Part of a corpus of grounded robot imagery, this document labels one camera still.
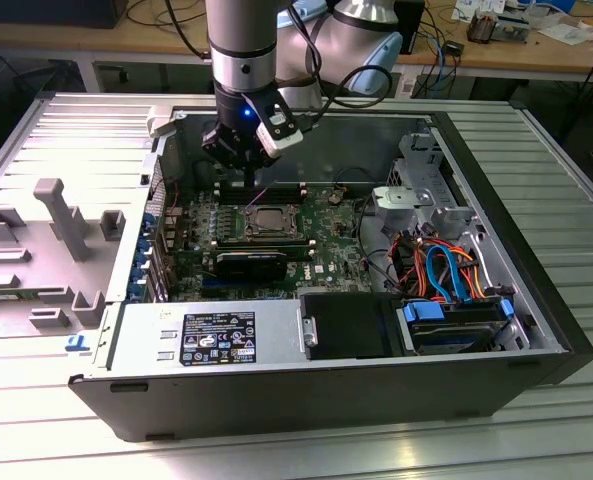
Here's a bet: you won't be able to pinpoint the brown coil component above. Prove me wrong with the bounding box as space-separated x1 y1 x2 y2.
468 12 495 44

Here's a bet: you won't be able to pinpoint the white booklet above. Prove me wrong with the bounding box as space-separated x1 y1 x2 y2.
453 0 507 21

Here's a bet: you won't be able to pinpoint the grey metal bracket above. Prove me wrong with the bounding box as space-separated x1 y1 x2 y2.
370 185 435 221

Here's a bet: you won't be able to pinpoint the silver power supply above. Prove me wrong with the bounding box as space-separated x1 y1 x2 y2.
91 298 307 374

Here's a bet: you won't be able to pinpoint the blue plastic card retainer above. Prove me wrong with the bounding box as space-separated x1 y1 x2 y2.
129 212 155 304

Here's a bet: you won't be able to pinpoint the green motherboard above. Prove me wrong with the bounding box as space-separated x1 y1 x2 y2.
163 183 380 302

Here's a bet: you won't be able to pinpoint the CPU socket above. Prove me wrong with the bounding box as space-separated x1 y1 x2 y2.
242 201 305 241

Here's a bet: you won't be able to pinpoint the blue flat cable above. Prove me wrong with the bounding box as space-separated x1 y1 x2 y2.
425 241 472 304

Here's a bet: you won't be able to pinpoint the metal socket cover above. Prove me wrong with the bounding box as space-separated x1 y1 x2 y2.
245 203 302 239

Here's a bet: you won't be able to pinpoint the black PC case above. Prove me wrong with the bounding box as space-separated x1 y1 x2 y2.
68 93 593 444

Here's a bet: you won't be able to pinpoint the grey metal device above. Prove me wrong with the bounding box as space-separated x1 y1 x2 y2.
493 10 531 42

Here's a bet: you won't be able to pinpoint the white case latch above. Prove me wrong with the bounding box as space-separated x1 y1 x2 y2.
145 105 175 137

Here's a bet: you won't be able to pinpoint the orange wire bundle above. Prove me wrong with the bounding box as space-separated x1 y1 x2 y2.
390 237 490 301

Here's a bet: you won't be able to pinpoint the green RAM stick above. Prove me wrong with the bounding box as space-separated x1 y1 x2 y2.
214 239 313 260

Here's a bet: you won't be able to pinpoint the white papers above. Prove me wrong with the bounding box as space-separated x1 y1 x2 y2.
538 14 593 47

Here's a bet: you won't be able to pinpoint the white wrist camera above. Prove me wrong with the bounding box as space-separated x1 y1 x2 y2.
253 112 306 158

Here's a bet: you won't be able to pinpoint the blue hanging cable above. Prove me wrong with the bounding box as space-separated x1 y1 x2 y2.
435 49 452 96

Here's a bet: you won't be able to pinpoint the wooden workbench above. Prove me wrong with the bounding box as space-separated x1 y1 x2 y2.
0 0 593 84

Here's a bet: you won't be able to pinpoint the hard disk in blue carrier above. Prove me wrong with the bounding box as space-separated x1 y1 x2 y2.
395 297 515 357

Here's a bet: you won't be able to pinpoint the black graphics card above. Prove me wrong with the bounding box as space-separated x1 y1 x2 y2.
209 248 288 282

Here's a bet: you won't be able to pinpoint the large black box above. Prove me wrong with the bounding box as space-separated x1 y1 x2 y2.
0 0 127 29

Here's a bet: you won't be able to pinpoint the RAM slot black clips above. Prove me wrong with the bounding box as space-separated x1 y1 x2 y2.
215 185 307 193
215 193 307 201

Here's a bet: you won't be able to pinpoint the blue expansion slot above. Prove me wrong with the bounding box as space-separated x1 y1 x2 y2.
200 282 260 297

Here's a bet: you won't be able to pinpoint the grey parts rack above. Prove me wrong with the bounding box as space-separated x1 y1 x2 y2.
0 177 127 341

